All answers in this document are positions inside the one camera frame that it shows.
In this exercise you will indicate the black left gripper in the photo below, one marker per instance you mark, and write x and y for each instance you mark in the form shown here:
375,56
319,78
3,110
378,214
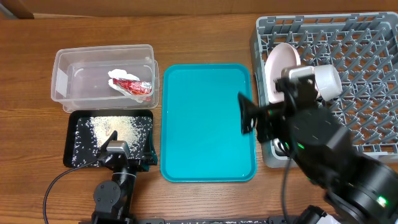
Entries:
150,156

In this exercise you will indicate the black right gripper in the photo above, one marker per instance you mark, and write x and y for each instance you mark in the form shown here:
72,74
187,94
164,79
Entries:
266,114

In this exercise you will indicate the pile of rice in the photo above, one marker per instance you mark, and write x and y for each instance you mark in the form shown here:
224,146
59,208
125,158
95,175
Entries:
92,132

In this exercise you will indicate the white plastic cup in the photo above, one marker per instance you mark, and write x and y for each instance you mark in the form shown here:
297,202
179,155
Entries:
279,148

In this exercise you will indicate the red snack wrapper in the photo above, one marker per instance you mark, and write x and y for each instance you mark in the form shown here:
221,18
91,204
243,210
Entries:
131,87

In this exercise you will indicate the pink plate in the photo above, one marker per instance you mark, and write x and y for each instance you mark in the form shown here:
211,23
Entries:
281,57

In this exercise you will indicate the white napkin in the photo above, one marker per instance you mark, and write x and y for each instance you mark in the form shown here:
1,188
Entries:
122,74

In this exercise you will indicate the grey bowl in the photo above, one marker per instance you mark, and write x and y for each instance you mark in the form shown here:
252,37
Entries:
328,82

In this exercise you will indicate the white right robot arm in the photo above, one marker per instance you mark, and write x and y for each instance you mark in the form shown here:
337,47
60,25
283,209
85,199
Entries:
360,189

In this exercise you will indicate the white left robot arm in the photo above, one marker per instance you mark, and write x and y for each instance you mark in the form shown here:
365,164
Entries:
113,197

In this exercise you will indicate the grey dishwasher rack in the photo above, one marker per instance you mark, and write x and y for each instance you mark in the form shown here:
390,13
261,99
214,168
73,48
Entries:
363,48

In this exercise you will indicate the black tray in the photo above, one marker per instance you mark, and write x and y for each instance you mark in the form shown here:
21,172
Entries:
93,113

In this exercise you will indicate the teal plastic tray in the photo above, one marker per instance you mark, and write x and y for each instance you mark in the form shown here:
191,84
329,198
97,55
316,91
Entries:
201,138

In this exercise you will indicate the clear plastic bin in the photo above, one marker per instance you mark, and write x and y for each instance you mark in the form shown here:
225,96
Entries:
81,81

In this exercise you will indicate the black rail at bottom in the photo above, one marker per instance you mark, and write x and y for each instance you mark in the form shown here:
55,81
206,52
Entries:
311,214

